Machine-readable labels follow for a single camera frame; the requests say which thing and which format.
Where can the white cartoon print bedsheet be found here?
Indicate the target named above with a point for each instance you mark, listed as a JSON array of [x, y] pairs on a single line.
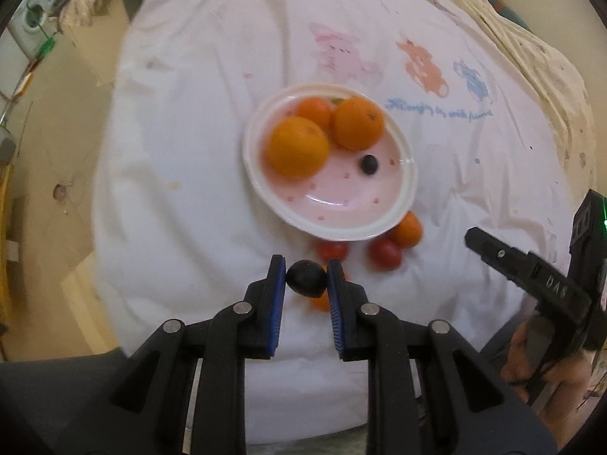
[[179, 231]]

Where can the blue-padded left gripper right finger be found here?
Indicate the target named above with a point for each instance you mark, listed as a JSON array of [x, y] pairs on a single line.
[[429, 390]]

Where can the person's hand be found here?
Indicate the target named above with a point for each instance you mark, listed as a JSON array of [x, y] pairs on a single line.
[[571, 377]]

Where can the small tangerine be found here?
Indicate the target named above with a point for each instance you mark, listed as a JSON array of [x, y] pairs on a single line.
[[322, 299], [408, 233]]

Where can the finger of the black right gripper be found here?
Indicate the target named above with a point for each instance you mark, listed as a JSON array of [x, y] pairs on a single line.
[[521, 269]]

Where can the red cherry tomato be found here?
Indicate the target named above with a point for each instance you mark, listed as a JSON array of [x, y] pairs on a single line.
[[385, 254], [327, 251]]

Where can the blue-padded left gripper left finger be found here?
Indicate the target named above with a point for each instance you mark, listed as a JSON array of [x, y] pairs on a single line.
[[188, 381]]

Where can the white washing machine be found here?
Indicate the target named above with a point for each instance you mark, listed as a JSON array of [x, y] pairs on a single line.
[[31, 26]]

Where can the large orange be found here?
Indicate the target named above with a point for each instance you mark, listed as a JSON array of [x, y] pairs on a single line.
[[297, 148]]

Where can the cream wooden nightstand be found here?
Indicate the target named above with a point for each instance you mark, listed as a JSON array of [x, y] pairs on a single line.
[[97, 29]]

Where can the pink strawberry ceramic plate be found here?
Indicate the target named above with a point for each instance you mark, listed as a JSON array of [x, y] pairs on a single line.
[[339, 203]]

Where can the dark grape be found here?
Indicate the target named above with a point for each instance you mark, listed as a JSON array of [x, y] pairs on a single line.
[[307, 278], [369, 165]]

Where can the medium orange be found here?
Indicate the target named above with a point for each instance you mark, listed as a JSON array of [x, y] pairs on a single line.
[[358, 124]]

